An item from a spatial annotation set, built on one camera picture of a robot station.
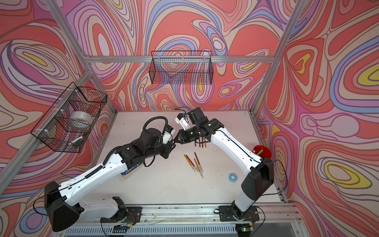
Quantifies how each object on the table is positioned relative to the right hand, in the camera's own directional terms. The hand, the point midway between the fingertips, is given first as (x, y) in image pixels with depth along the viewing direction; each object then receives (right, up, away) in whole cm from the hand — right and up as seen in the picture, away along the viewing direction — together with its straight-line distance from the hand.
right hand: (176, 144), depth 73 cm
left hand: (0, -1, +1) cm, 1 cm away
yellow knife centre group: (+7, -15, +17) cm, 24 cm away
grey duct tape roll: (-47, +13, -1) cm, 49 cm away
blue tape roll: (+32, -21, +12) cm, 40 cm away
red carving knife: (+13, -4, +26) cm, 30 cm away
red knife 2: (+12, -13, +18) cm, 26 cm away
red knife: (+8, -14, +18) cm, 24 cm away
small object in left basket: (-49, +1, -2) cm, 49 cm away
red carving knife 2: (+15, -3, +27) cm, 31 cm away
